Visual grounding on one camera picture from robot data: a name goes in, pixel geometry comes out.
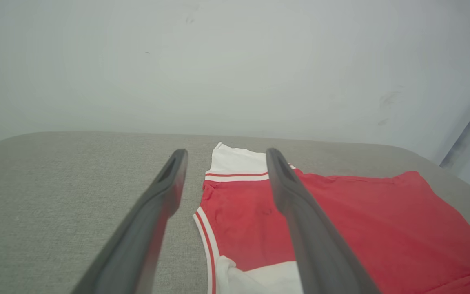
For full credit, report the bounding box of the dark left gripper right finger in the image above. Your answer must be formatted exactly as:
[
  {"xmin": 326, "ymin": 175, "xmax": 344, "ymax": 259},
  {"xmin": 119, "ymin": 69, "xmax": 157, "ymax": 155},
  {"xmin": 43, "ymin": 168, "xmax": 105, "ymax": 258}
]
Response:
[{"xmin": 265, "ymin": 148, "xmax": 383, "ymax": 294}]

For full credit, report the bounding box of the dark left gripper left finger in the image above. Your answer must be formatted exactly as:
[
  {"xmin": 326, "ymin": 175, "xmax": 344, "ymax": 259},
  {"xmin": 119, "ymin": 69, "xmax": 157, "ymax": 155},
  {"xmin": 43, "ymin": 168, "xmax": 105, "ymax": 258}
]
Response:
[{"xmin": 71, "ymin": 148, "xmax": 189, "ymax": 294}]

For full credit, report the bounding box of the grey framed panel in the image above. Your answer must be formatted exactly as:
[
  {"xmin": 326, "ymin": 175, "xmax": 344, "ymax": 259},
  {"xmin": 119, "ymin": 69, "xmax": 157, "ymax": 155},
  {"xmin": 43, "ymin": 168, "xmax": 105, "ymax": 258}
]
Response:
[{"xmin": 439, "ymin": 84, "xmax": 470, "ymax": 200}]

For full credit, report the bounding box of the red white sports shirt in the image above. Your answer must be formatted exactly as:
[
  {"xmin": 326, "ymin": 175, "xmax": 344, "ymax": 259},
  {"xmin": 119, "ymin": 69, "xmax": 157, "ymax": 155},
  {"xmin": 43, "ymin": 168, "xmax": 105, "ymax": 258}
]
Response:
[{"xmin": 193, "ymin": 142, "xmax": 470, "ymax": 294}]

